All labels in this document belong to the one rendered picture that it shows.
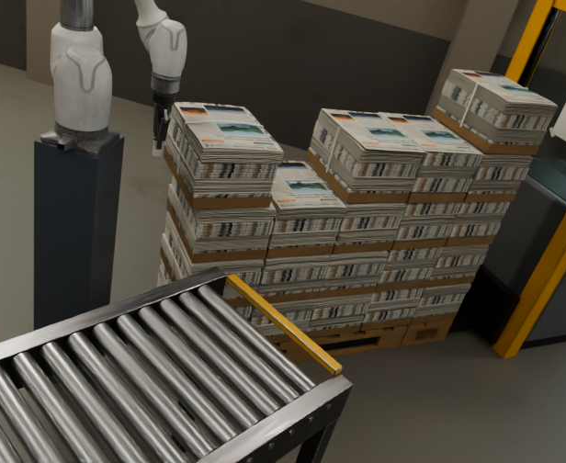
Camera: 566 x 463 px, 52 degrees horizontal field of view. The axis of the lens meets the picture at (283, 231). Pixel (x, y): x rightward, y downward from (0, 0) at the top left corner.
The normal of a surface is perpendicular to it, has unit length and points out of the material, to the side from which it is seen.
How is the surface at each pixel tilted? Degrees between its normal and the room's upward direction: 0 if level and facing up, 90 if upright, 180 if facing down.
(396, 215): 90
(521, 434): 0
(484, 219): 90
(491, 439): 0
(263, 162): 90
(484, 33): 90
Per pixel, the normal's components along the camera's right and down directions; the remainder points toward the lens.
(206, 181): 0.40, 0.55
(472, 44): -0.17, 0.48
